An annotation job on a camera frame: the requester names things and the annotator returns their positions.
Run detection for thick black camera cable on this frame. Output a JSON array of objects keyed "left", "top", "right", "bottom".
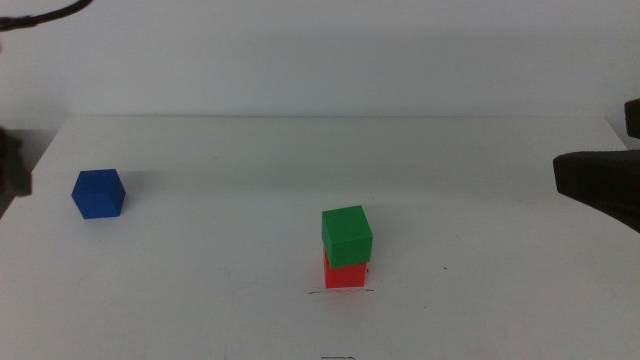
[{"left": 0, "top": 0, "right": 95, "bottom": 33}]

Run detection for blue cube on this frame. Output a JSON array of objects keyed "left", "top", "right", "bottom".
[{"left": 70, "top": 168, "right": 127, "bottom": 220}]

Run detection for green cube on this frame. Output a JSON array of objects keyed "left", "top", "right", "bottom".
[{"left": 321, "top": 204, "right": 374, "bottom": 270}]

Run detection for red cube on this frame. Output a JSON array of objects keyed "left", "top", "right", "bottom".
[{"left": 323, "top": 248, "right": 368, "bottom": 290}]

